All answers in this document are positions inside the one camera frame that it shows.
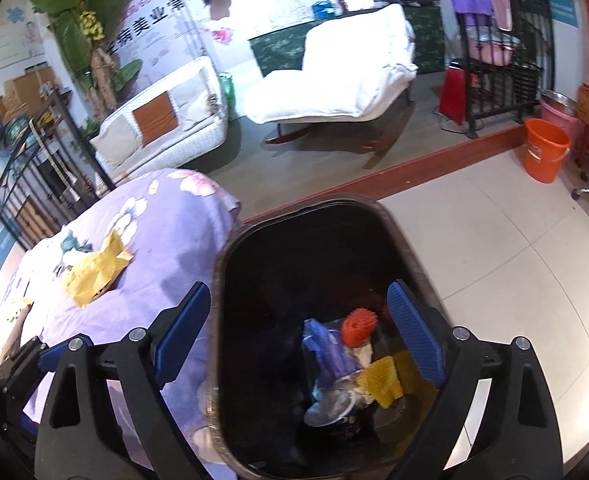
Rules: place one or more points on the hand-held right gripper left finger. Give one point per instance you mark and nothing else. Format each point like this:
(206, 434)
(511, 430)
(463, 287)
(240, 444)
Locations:
(184, 330)

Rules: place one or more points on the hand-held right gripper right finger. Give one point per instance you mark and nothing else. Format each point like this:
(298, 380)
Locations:
(417, 332)

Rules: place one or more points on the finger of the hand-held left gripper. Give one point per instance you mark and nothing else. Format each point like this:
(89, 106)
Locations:
(52, 355)

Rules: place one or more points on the white tissue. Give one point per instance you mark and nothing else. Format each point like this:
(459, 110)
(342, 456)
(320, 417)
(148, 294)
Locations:
(364, 353)

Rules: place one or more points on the large yellow foam fruit net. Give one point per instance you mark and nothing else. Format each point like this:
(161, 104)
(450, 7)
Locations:
(382, 380)

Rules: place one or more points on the red spiky ball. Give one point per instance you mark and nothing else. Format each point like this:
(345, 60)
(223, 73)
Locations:
(357, 326)

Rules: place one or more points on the purple plastic bag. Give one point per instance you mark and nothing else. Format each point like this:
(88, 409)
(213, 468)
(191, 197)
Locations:
(332, 355)

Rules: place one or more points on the dark brown waste bin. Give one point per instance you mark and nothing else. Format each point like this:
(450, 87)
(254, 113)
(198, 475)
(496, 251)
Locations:
(274, 285)

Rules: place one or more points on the yellow floral snack bag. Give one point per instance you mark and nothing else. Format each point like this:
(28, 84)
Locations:
(94, 272)

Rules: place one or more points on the purple floral bed sheet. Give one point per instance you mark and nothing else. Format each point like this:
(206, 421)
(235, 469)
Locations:
(174, 230)

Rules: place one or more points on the black iron headboard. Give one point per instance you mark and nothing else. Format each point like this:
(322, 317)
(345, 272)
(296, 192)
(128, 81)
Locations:
(39, 175)

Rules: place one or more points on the white wicker swing sofa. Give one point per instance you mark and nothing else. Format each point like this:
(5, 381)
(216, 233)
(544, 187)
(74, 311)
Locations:
(174, 145)

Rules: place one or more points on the beige cushion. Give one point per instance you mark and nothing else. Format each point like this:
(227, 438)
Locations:
(118, 144)
(190, 100)

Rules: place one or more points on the brown cushion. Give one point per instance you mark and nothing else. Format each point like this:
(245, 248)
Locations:
(154, 116)

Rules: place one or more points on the orange bucket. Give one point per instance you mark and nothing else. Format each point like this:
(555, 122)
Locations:
(546, 152)

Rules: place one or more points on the green round tin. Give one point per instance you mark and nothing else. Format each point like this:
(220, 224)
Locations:
(17, 131)

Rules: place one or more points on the red bag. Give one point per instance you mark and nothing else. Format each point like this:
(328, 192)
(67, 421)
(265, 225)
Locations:
(453, 92)

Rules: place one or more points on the brown cardboard box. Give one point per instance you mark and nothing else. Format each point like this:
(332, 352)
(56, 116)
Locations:
(24, 92)

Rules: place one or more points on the pink bucket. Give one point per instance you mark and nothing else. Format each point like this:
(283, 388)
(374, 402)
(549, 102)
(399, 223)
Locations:
(566, 115)

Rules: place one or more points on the white padded rocking chair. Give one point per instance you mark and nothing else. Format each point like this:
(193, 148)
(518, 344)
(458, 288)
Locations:
(334, 75)

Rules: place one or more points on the metal basin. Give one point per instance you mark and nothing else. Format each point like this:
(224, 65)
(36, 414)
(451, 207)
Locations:
(556, 94)

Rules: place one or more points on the pink basin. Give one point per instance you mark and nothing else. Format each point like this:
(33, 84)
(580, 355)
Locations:
(489, 49)

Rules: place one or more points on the black iron rack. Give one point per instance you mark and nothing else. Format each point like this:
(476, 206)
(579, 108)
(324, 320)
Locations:
(529, 60)

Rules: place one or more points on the green floral cabinet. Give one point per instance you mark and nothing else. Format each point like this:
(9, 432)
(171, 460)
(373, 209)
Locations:
(277, 47)

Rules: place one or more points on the banana plant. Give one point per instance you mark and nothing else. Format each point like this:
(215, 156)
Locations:
(74, 0)

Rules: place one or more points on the large wall poster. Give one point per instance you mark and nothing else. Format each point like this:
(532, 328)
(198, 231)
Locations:
(264, 0)

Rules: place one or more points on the blue wall sign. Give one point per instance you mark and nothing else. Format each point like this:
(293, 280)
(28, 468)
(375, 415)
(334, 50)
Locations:
(564, 8)

